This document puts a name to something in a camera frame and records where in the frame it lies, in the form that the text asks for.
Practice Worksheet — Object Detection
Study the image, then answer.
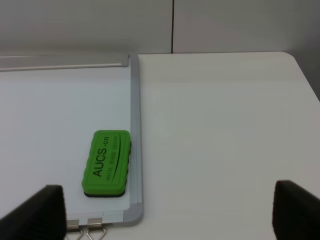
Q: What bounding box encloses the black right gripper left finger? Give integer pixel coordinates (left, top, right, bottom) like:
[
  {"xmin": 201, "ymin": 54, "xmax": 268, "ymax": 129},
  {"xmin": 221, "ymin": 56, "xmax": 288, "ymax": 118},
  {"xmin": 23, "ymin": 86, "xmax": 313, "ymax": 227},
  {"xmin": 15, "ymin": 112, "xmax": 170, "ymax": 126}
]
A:
[{"xmin": 0, "ymin": 185, "xmax": 67, "ymax": 240}]

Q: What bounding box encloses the right metal binder clip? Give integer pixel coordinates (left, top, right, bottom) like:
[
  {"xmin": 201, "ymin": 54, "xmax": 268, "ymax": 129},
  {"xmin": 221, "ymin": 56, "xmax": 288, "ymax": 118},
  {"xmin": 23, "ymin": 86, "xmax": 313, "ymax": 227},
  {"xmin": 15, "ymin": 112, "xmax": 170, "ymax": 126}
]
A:
[{"xmin": 86, "ymin": 217, "xmax": 107, "ymax": 240}]

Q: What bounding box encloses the metal binder clip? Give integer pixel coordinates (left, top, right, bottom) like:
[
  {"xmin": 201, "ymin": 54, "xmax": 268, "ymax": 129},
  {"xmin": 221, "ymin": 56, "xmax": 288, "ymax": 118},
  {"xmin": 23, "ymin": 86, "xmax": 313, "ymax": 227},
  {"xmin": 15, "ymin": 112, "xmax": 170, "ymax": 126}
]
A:
[
  {"xmin": 64, "ymin": 219, "xmax": 83, "ymax": 240},
  {"xmin": 86, "ymin": 217, "xmax": 107, "ymax": 240}
]

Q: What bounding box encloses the left metal binder clip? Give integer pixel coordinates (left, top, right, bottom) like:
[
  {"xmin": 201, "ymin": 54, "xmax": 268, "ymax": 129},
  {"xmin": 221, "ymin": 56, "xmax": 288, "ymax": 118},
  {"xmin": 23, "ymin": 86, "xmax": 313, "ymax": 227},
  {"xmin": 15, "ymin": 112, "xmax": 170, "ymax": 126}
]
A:
[{"xmin": 64, "ymin": 219, "xmax": 83, "ymax": 240}]

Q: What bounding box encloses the green whiteboard eraser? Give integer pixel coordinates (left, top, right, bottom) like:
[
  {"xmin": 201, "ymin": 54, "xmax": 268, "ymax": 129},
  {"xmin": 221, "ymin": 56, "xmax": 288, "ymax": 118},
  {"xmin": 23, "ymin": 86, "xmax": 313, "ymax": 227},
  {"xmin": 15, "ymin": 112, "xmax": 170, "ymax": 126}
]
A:
[{"xmin": 81, "ymin": 130, "xmax": 131, "ymax": 198}]

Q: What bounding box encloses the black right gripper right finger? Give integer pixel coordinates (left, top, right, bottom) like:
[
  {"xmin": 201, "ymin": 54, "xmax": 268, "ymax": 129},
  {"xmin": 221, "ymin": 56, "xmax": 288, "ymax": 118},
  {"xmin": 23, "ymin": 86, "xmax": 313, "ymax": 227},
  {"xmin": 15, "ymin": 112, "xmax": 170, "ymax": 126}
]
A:
[{"xmin": 272, "ymin": 180, "xmax": 320, "ymax": 240}]

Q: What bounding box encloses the silver-framed whiteboard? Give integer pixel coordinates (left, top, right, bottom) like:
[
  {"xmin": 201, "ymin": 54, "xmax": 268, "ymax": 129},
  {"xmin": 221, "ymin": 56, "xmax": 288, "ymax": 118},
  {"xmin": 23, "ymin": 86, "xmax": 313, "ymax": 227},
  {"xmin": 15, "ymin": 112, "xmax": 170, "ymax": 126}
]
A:
[{"xmin": 0, "ymin": 53, "xmax": 144, "ymax": 228}]

